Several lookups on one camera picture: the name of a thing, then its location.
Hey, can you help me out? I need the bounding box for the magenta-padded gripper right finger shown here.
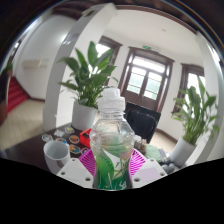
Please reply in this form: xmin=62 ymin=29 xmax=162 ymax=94
xmin=129 ymin=148 xmax=168 ymax=190

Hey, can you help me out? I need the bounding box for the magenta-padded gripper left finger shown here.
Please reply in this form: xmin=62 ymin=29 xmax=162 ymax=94
xmin=56 ymin=148 xmax=98 ymax=190

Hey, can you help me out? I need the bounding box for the clear bottle with green label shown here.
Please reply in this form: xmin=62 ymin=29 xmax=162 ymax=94
xmin=89 ymin=87 xmax=136 ymax=192

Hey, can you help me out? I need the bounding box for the small round printed disc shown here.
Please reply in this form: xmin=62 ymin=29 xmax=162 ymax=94
xmin=69 ymin=144 xmax=82 ymax=155
xmin=64 ymin=126 xmax=76 ymax=135
xmin=68 ymin=134 xmax=81 ymax=145

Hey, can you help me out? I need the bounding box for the red box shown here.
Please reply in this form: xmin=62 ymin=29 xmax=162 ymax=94
xmin=78 ymin=128 xmax=93 ymax=149

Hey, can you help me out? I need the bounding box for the dark grey rounded device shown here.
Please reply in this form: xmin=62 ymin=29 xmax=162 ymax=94
xmin=161 ymin=159 xmax=176 ymax=174

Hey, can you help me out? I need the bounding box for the white mug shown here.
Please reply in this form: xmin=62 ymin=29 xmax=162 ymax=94
xmin=43 ymin=139 xmax=72 ymax=175

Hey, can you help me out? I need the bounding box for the black chair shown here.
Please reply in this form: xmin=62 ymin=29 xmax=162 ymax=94
xmin=123 ymin=101 xmax=162 ymax=144

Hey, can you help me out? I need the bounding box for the green plant in white pot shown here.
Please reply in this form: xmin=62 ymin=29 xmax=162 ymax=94
xmin=169 ymin=75 xmax=221 ymax=168
xmin=57 ymin=40 xmax=118 ymax=132

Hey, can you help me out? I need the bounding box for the brown glazed double door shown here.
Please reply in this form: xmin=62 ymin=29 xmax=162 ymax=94
xmin=118 ymin=46 xmax=175 ymax=113

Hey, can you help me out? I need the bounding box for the brown framed window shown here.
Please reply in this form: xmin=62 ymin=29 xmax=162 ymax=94
xmin=94 ymin=35 xmax=124 ymax=73
xmin=172 ymin=63 xmax=205 ymax=114

